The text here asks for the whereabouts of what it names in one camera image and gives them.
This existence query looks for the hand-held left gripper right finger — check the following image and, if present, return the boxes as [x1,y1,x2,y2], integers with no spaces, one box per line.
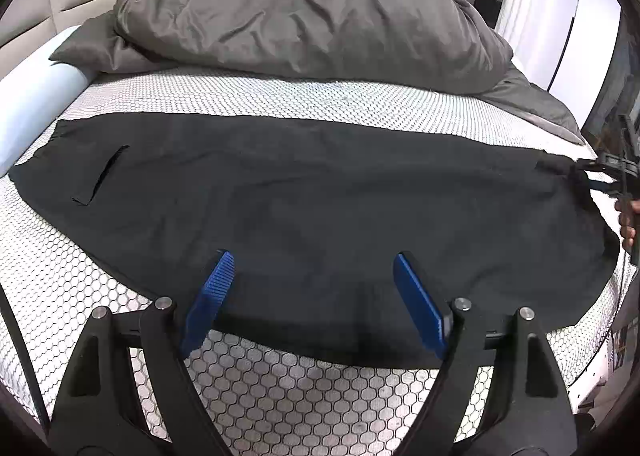
[393,251,576,456]

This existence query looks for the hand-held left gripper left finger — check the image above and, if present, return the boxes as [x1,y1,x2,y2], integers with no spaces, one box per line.
[47,250,236,456]

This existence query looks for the black pants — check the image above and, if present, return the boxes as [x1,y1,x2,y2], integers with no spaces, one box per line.
[9,112,618,369]

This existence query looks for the person's right hand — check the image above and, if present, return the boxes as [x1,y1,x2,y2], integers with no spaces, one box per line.
[614,198,640,253]

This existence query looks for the white wardrobe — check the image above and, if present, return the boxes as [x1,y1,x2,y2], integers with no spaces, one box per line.
[545,0,623,127]

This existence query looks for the honeycomb patterned mattress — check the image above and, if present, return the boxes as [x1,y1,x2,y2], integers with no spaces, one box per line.
[0,63,636,456]

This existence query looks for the white sheer curtain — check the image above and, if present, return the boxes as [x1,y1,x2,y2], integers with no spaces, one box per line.
[495,0,553,74]

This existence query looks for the black monitor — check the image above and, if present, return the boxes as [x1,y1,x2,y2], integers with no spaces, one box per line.
[472,0,501,29]

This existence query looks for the thin black pole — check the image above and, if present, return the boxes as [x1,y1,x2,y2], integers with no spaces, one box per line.
[0,281,51,429]

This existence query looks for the light blue pillow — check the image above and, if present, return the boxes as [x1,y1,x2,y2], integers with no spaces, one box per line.
[0,28,96,177]

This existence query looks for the grey duvet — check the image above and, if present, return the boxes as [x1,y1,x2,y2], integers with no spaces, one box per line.
[49,0,586,146]

